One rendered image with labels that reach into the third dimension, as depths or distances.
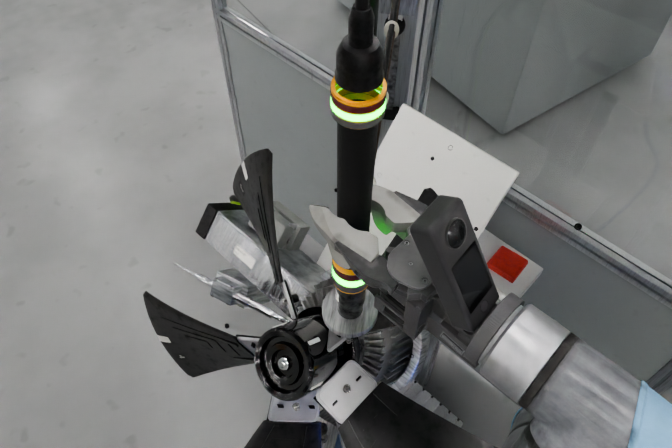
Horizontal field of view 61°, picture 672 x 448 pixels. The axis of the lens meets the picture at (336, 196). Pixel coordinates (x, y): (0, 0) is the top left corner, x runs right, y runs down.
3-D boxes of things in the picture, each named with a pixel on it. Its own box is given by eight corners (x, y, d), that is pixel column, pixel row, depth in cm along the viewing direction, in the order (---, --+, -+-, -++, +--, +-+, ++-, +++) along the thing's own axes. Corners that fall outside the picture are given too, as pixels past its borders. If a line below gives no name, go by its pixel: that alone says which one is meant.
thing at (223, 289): (218, 293, 120) (221, 275, 119) (238, 303, 117) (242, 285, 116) (209, 295, 117) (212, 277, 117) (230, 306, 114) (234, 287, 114)
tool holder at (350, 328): (329, 271, 76) (328, 228, 68) (382, 278, 75) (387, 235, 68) (317, 333, 70) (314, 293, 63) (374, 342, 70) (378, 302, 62)
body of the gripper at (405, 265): (366, 304, 57) (464, 386, 52) (370, 257, 51) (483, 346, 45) (414, 258, 61) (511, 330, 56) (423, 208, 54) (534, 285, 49)
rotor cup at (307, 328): (299, 294, 105) (253, 307, 94) (367, 322, 97) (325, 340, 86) (284, 367, 107) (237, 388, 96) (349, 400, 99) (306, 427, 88)
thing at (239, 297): (302, 333, 108) (177, 268, 126) (305, 322, 108) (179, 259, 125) (295, 335, 106) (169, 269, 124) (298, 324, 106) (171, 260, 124)
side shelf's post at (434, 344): (419, 374, 217) (454, 252, 152) (427, 382, 215) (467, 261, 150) (412, 382, 215) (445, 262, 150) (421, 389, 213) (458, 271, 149)
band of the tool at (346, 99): (335, 93, 48) (335, 65, 45) (386, 98, 47) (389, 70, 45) (326, 129, 45) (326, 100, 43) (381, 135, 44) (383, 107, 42)
